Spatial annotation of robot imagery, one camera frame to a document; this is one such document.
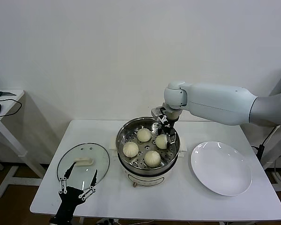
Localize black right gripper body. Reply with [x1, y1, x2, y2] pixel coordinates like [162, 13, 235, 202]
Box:
[161, 120, 177, 137]

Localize white steamed baozi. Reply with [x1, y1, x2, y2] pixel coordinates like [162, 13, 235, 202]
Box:
[123, 142, 139, 158]
[144, 150, 162, 166]
[137, 127, 152, 143]
[155, 134, 169, 150]

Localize round glass pot lid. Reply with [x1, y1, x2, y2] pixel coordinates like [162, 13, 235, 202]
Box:
[57, 142, 110, 190]

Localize thin black looped cable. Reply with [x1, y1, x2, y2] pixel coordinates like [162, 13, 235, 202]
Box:
[0, 99, 22, 120]

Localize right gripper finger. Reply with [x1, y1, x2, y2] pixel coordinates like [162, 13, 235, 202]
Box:
[157, 116, 166, 136]
[166, 133, 177, 150]

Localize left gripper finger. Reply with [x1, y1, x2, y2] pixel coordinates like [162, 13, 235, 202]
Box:
[78, 170, 98, 202]
[58, 163, 76, 195]

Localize steel steamer pot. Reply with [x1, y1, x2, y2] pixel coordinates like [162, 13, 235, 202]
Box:
[108, 135, 187, 188]

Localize black cable with adapter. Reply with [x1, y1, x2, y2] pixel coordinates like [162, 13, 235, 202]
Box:
[251, 127, 281, 169]

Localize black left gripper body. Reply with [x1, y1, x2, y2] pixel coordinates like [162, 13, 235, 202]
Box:
[55, 186, 84, 219]

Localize white side table with cable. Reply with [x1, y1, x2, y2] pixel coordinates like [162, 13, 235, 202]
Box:
[0, 90, 46, 199]

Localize stainless steel steamer basket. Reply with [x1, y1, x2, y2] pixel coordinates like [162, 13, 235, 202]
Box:
[115, 116, 180, 170]

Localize large white plate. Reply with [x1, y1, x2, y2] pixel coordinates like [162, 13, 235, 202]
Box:
[190, 141, 252, 196]

